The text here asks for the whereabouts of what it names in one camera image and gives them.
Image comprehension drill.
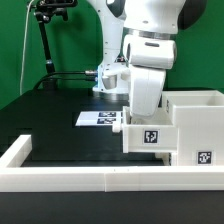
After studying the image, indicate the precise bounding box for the black cable bundle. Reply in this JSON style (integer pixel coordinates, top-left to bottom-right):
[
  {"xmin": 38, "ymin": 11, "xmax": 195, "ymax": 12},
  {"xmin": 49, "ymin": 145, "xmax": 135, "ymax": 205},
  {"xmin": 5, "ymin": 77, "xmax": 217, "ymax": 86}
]
[{"xmin": 33, "ymin": 69, "xmax": 99, "ymax": 90}]

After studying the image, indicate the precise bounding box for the white drawer cabinet box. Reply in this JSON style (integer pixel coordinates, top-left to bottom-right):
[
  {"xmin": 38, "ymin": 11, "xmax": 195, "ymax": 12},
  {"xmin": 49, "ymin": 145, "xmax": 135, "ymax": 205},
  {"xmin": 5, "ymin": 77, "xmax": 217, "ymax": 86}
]
[{"xmin": 162, "ymin": 90, "xmax": 224, "ymax": 166}]

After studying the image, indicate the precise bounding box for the black camera stand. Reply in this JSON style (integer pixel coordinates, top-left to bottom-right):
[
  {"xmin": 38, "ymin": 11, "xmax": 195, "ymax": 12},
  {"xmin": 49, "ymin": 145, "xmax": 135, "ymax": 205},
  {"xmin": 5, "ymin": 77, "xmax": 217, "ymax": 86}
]
[{"xmin": 30, "ymin": 0, "xmax": 78, "ymax": 90}]

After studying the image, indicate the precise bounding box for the white marker tag plate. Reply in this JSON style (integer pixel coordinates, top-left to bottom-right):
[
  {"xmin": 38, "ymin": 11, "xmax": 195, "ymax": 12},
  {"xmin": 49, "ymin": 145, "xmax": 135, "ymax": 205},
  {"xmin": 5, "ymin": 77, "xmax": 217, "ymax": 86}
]
[{"xmin": 75, "ymin": 111, "xmax": 122, "ymax": 126}]

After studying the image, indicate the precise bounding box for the white front drawer tray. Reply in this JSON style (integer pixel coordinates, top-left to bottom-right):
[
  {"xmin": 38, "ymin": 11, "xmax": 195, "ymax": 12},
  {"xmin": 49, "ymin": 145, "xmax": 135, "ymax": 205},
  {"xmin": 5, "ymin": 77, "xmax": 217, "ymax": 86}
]
[{"xmin": 155, "ymin": 153, "xmax": 177, "ymax": 166}]

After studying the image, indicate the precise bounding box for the white U-shaped table frame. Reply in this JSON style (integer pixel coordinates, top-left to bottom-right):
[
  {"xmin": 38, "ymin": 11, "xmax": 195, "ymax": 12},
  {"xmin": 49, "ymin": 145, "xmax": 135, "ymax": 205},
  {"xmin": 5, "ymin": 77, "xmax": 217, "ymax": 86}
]
[{"xmin": 0, "ymin": 135, "xmax": 224, "ymax": 192}]

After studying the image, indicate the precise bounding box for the white drawer tray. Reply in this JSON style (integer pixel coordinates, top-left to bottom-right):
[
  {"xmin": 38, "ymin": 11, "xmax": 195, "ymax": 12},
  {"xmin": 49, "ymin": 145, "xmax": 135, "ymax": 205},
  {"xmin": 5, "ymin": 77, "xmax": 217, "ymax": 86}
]
[
  {"xmin": 155, "ymin": 153, "xmax": 177, "ymax": 166},
  {"xmin": 112, "ymin": 106, "xmax": 178, "ymax": 153}
]

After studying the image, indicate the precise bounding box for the white hanging cable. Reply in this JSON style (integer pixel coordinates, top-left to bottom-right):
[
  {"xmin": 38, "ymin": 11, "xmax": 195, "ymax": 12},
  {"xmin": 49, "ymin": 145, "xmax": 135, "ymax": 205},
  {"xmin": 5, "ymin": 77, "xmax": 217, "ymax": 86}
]
[{"xmin": 19, "ymin": 0, "xmax": 36, "ymax": 96}]

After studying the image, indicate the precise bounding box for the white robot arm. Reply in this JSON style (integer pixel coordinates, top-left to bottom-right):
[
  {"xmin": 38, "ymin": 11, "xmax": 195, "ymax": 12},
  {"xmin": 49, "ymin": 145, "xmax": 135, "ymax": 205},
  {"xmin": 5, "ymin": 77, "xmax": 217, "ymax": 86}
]
[{"xmin": 87, "ymin": 0, "xmax": 208, "ymax": 119}]

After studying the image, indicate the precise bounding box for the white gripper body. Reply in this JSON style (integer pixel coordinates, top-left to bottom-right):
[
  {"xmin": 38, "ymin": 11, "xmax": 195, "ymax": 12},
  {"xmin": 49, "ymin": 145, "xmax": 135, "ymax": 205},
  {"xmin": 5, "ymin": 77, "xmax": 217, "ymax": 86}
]
[{"xmin": 129, "ymin": 66, "xmax": 166, "ymax": 118}]

